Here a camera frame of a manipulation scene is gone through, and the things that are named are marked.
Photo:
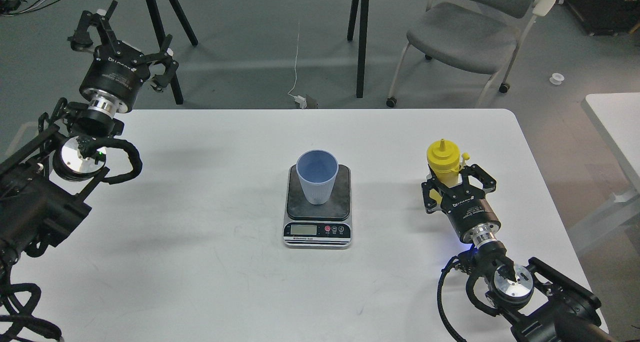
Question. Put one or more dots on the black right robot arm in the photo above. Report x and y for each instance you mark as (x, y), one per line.
(540, 303)

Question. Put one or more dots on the digital kitchen scale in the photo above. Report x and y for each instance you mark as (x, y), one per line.
(325, 226)

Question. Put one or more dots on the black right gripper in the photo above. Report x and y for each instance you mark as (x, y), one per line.
(464, 204)

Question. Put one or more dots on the blue ribbed plastic cup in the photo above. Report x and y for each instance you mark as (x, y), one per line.
(317, 171)

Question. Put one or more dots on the black cabinet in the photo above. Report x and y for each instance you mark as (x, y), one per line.
(606, 17)

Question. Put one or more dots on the white side table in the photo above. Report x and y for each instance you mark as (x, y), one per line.
(616, 118)

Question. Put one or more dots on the yellow squeeze bottle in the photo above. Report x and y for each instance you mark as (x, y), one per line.
(445, 161)

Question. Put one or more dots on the small white spool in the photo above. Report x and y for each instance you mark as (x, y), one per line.
(556, 78)

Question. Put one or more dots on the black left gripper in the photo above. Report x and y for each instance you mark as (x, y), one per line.
(117, 77)

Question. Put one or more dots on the grey office chair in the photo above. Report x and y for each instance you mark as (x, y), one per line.
(469, 40)

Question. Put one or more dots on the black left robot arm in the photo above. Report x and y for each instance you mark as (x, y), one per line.
(44, 184)

